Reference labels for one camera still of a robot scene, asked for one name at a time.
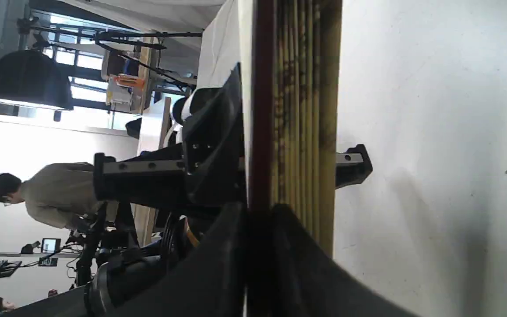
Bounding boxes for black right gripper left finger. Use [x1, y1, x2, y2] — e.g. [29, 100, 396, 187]
[113, 203, 247, 317]

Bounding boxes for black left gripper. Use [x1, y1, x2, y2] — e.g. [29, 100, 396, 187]
[93, 64, 255, 210]

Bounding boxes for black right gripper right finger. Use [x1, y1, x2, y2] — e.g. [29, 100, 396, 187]
[272, 204, 412, 317]

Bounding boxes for paper folding fan dark ribs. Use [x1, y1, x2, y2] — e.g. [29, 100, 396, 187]
[238, 0, 343, 256]

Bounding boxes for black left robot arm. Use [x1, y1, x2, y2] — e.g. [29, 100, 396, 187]
[11, 64, 392, 317]

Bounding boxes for black studio lamp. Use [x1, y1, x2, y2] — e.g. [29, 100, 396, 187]
[0, 50, 73, 111]

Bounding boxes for person in beige shirt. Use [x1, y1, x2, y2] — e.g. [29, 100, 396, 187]
[0, 162, 103, 232]

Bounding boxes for black light stand boom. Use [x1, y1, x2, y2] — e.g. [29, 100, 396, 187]
[16, 17, 202, 88]

